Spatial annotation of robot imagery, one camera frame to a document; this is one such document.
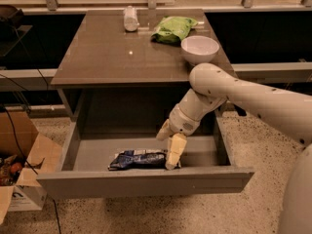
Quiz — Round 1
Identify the grey cabinet with counter top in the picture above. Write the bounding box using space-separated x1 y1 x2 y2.
51 9 240 122

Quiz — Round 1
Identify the white ceramic bowl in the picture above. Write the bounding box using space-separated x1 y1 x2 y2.
181 36 219 65

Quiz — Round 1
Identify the open grey top drawer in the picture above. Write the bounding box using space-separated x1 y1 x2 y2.
36 87 255 200

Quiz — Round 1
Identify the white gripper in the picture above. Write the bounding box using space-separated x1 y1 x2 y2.
156 104 200 170

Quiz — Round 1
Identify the clear plastic bottle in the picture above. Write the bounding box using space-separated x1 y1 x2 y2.
124 6 139 32

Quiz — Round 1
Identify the blue chip bag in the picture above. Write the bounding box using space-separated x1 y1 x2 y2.
108 149 168 171

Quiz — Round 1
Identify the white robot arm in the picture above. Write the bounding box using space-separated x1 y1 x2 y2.
157 63 312 234

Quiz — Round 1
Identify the black device on shelf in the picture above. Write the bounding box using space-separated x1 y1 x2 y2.
0 5 32 58

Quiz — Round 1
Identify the green chip bag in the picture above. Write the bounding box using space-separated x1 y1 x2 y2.
151 17 198 44

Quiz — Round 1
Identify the brown cardboard box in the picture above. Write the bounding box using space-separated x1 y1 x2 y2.
0 112 61 223

